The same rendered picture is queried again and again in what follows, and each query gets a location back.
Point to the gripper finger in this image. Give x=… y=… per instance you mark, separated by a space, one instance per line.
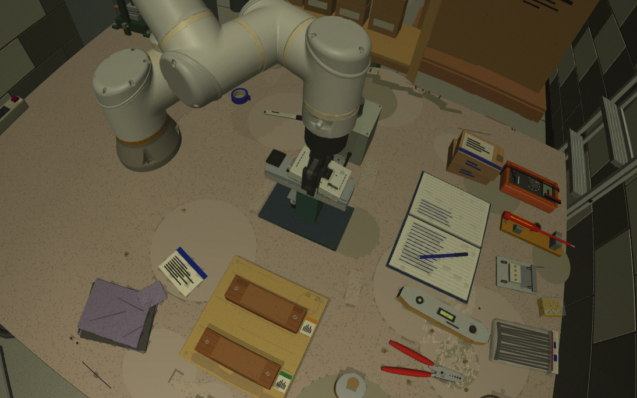
x=309 y=178
x=324 y=168

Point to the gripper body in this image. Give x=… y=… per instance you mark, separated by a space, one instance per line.
x=325 y=145

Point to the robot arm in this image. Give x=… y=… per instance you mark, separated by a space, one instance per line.
x=274 y=44

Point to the white thermostat case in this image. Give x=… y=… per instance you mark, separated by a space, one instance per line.
x=338 y=180

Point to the black square release cap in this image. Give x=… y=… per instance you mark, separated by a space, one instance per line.
x=276 y=157

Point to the small black lever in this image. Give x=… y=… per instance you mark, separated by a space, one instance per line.
x=348 y=159

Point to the grey metal box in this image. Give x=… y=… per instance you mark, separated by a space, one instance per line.
x=365 y=130

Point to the white black marker pen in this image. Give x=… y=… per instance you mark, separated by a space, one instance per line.
x=282 y=115

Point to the blue tape roll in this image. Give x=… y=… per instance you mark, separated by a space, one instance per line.
x=239 y=95

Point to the open blue-edged notebook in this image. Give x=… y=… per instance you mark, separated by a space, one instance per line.
x=440 y=237

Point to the blue pen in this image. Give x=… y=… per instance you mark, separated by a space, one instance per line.
x=443 y=256

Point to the small labelled cardboard box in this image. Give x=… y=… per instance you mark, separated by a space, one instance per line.
x=473 y=160

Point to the orange striped label tag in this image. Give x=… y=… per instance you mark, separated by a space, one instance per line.
x=309 y=327

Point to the white card with blue stripe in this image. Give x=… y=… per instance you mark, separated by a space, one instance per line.
x=182 y=271

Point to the grey long spirit level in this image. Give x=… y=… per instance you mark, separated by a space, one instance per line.
x=443 y=315

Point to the large brown cardboard box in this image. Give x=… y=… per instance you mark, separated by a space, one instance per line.
x=490 y=50

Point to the orange multimeter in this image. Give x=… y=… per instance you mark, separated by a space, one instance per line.
x=528 y=187

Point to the green striped label tag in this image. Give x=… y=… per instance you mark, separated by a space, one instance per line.
x=283 y=382

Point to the red screwdriver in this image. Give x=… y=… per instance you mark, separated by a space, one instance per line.
x=528 y=224

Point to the white round tape roll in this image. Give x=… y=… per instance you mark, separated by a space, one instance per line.
x=350 y=387

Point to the orange short spirit level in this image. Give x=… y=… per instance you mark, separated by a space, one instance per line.
x=528 y=236

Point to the green bench vise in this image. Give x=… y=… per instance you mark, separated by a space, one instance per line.
x=127 y=16

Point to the purple cloth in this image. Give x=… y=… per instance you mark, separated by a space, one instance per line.
x=116 y=315

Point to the small yellow box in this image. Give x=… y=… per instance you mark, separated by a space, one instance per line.
x=550 y=307

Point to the grey ribbed vent cover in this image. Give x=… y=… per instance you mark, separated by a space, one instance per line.
x=523 y=346

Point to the thin black rod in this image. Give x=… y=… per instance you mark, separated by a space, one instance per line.
x=96 y=375

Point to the grey metal ladder rack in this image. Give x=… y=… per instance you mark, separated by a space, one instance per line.
x=617 y=127

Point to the grey fixture with green post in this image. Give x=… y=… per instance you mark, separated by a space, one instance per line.
x=307 y=224

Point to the brown wooden rail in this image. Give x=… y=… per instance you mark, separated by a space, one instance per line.
x=236 y=358
x=266 y=304

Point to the yellow wooden rail board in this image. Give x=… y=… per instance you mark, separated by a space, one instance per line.
x=219 y=326

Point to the grey mounting bracket plate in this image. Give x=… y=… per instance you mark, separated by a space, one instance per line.
x=515 y=274

